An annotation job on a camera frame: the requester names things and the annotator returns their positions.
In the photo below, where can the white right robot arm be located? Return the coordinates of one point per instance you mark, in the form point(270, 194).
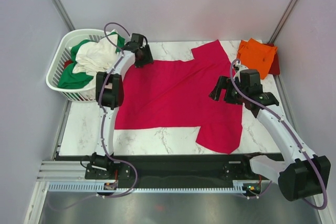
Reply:
point(302, 173)

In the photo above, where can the white slotted cable duct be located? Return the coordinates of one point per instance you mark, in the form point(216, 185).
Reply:
point(101, 187)

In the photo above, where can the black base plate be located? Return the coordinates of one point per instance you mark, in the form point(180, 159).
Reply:
point(207, 171)

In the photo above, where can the aluminium frame rail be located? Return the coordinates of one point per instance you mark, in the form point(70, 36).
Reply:
point(61, 171)

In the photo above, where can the right corner metal post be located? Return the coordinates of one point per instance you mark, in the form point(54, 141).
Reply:
point(280, 25)

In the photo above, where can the green t shirt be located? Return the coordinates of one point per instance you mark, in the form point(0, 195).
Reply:
point(69, 80)

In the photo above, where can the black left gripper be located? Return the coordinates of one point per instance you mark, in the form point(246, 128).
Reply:
point(148, 59)

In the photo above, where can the pink t shirt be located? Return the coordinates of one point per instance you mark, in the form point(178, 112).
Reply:
point(176, 94)

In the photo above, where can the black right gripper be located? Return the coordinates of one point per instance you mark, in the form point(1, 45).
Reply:
point(224, 83)

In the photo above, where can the white plastic laundry basket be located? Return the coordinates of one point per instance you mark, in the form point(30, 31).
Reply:
point(86, 94)

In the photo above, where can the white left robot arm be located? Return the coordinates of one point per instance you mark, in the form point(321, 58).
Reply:
point(110, 91)

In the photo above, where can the folded dark red t shirt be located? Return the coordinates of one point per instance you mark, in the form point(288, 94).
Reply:
point(269, 60)

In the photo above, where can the white t shirt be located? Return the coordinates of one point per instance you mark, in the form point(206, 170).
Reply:
point(98, 56)

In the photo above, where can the dark red t shirt in basket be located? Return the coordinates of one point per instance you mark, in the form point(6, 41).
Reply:
point(69, 64)

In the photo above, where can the folded orange t shirt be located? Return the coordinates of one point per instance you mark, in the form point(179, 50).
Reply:
point(250, 53)

